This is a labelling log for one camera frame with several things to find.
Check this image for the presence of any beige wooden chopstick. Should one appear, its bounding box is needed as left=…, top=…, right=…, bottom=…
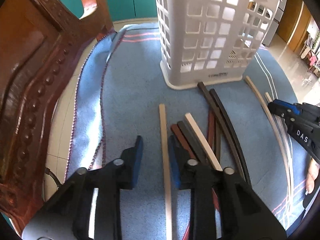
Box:
left=159, top=103, right=172, bottom=240

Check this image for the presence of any pale beige chopstick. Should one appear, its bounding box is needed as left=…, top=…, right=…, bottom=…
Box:
left=263, top=91, right=296, bottom=205

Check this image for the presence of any cream chopstick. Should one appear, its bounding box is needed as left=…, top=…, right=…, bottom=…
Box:
left=245, top=76, right=293, bottom=211

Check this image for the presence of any dark brown chopstick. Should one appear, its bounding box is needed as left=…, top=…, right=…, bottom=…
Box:
left=214, top=124, right=221, bottom=161

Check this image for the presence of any white chopstick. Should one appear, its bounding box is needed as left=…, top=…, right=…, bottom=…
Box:
left=185, top=113, right=223, bottom=171

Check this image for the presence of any black textured chopstick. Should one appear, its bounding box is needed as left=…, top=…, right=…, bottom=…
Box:
left=196, top=81, right=247, bottom=181

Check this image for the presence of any person's right hand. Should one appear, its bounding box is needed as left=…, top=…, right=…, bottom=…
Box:
left=306, top=158, right=319, bottom=194

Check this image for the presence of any blue striped cloth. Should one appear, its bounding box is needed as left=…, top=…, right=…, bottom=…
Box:
left=67, top=23, right=310, bottom=239

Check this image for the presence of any brown wooden door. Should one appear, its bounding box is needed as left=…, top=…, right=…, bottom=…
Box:
left=277, top=0, right=311, bottom=54

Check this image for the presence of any white plastic utensil basket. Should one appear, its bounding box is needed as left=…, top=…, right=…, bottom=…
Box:
left=156, top=0, right=280, bottom=90

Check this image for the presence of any carved wooden chair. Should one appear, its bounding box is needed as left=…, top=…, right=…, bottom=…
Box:
left=1, top=0, right=113, bottom=236

